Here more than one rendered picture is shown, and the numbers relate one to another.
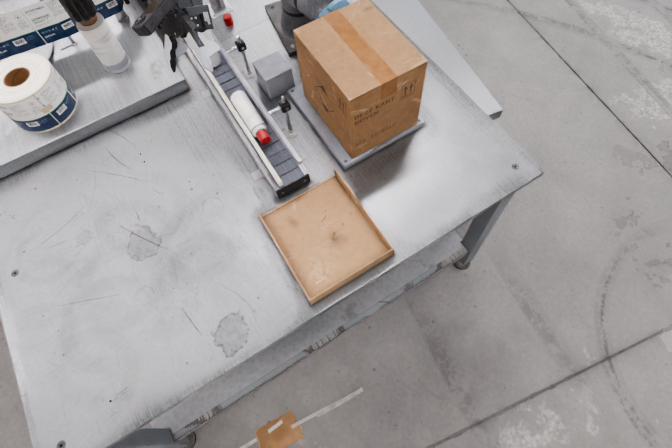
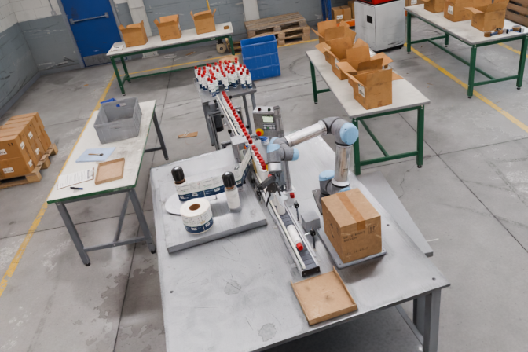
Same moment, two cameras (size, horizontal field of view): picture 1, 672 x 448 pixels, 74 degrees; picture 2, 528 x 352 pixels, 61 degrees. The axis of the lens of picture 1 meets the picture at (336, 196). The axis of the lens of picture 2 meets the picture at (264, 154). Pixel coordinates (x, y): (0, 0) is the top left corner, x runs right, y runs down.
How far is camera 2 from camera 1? 1.43 m
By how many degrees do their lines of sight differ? 34
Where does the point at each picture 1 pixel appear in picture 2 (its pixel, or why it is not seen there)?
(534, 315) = not seen: outside the picture
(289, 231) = (305, 291)
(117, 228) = (221, 280)
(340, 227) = (331, 294)
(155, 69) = (252, 213)
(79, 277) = (199, 297)
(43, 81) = (205, 210)
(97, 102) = (222, 224)
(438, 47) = (402, 218)
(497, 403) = not seen: outside the picture
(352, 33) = (348, 201)
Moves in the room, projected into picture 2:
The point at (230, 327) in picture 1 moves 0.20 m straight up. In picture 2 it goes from (267, 328) to (261, 302)
